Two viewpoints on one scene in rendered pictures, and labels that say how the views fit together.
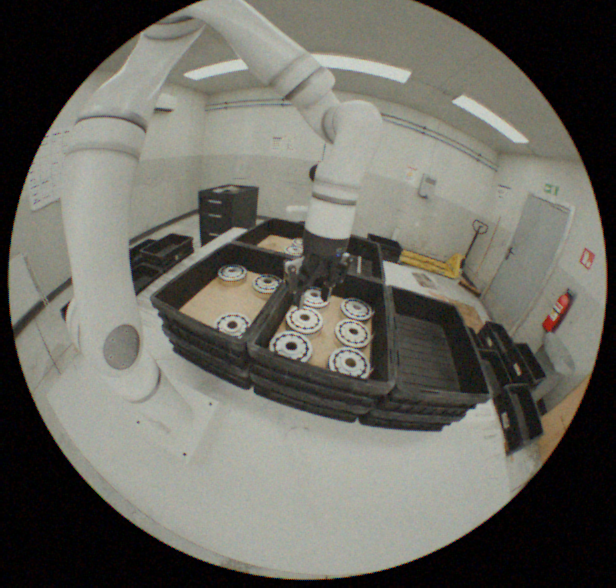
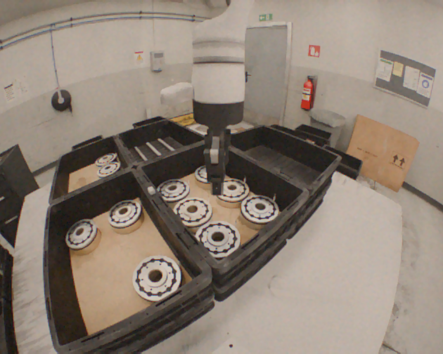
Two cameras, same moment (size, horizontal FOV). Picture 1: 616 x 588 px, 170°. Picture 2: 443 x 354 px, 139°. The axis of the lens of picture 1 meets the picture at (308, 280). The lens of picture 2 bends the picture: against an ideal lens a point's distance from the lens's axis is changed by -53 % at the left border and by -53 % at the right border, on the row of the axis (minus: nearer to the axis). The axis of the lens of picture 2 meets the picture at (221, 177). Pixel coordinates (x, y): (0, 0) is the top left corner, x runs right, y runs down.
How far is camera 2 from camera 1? 0.23 m
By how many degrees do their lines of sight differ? 40
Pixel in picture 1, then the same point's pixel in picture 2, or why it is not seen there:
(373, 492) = (342, 259)
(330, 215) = (239, 76)
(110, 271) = not seen: outside the picture
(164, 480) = not seen: outside the picture
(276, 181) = (27, 130)
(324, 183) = (226, 43)
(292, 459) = (296, 298)
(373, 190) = (113, 88)
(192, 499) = not seen: outside the picture
